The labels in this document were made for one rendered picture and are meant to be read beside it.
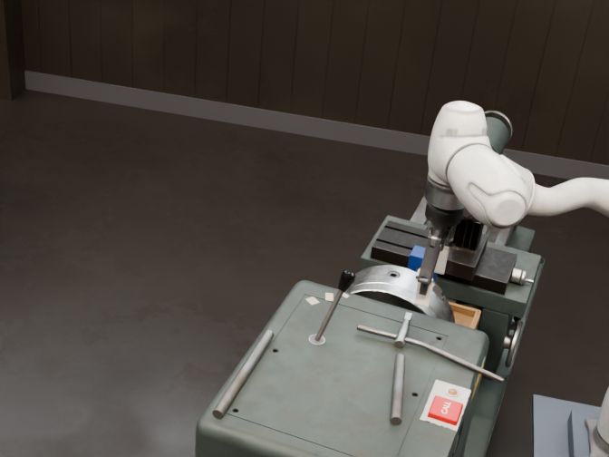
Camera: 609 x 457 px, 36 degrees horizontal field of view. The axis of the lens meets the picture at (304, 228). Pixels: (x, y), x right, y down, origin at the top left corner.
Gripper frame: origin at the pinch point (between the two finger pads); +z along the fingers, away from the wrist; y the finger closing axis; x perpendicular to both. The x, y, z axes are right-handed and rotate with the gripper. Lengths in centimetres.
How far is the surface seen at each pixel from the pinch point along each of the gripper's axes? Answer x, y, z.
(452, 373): -9.1, -5.6, 16.7
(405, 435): -5.0, -28.5, 16.7
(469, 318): -3, 68, 54
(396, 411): -1.8, -25.0, 14.5
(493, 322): -10, 78, 60
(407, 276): 10.2, 28.2, 18.6
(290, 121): 151, 329, 135
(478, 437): -15, 57, 88
